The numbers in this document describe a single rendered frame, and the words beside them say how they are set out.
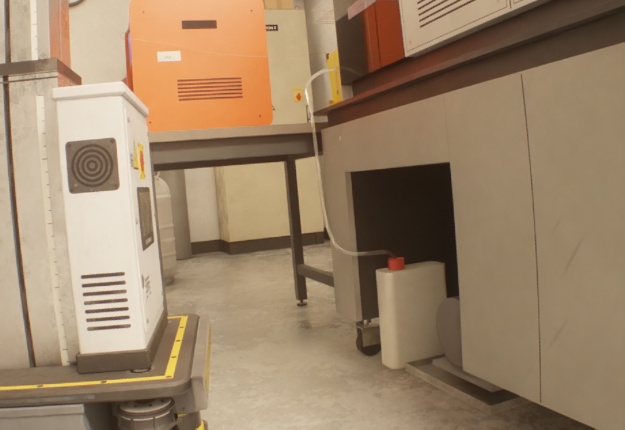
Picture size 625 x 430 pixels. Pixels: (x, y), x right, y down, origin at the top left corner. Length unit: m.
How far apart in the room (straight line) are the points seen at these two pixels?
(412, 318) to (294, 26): 3.59
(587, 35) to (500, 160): 0.27
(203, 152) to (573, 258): 1.16
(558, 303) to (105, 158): 0.72
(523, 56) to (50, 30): 0.77
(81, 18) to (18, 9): 4.03
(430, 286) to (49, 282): 1.05
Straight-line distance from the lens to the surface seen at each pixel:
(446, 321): 1.48
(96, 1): 5.08
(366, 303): 1.66
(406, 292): 1.61
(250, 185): 4.59
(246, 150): 1.78
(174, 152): 1.74
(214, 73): 1.82
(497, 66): 1.06
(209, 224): 4.90
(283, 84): 4.75
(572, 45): 0.92
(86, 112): 0.88
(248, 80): 1.84
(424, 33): 1.36
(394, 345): 1.63
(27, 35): 1.00
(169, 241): 3.40
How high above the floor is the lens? 0.54
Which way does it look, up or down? level
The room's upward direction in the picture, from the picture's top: 5 degrees counter-clockwise
